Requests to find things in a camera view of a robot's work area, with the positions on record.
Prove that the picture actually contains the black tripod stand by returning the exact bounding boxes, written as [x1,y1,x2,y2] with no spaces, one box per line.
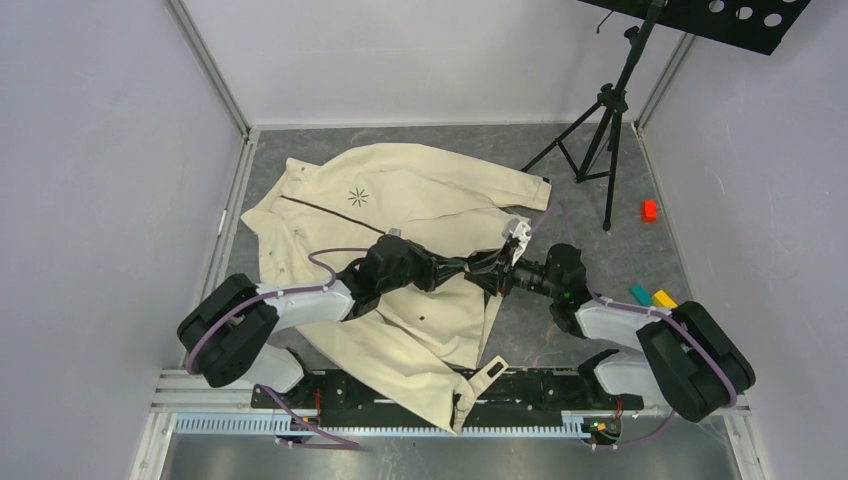
[520,0,667,232]

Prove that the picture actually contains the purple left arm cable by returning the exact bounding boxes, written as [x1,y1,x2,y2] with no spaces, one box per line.
[185,247,372,450]

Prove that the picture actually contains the yellow block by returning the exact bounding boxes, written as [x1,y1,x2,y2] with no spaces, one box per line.
[652,289,678,309]

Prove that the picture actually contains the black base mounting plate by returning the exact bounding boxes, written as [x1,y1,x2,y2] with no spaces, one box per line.
[281,368,644,427]

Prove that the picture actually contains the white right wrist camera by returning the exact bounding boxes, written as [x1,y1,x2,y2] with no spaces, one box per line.
[504,218,532,248]

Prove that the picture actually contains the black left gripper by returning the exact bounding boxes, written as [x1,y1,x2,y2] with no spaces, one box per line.
[378,240,465,294]

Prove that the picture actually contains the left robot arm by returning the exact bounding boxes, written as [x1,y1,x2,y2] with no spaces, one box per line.
[177,234,468,388]

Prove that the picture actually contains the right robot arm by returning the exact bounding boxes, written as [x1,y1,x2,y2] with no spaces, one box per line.
[464,242,757,423]

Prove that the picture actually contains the cream zip-up jacket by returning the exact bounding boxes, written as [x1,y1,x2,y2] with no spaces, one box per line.
[242,143,551,433]

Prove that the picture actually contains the black perforated panel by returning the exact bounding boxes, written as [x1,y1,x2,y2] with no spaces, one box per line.
[587,0,810,56]

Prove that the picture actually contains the red block near tripod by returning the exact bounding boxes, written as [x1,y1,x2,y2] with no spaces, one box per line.
[640,199,659,224]

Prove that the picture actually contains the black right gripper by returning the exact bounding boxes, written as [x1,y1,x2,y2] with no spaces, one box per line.
[463,241,561,300]

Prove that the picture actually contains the teal block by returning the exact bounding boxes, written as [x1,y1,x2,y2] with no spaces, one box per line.
[629,285,653,306]

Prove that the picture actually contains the grey slotted cable duct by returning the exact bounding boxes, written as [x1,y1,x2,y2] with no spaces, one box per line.
[173,413,590,439]

